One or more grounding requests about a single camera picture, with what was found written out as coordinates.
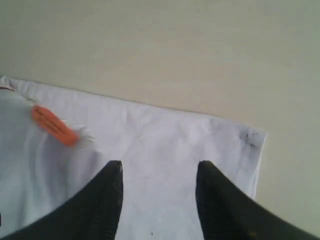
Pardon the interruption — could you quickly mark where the orange neck label tag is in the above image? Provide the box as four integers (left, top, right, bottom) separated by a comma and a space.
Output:
31, 105, 79, 147

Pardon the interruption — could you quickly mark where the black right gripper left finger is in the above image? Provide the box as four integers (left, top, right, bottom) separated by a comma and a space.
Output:
4, 160, 124, 240

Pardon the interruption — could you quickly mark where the white t-shirt red patch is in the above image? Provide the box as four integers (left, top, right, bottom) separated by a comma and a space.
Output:
0, 76, 266, 240

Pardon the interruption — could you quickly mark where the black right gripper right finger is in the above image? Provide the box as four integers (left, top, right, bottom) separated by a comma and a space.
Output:
196, 160, 317, 240

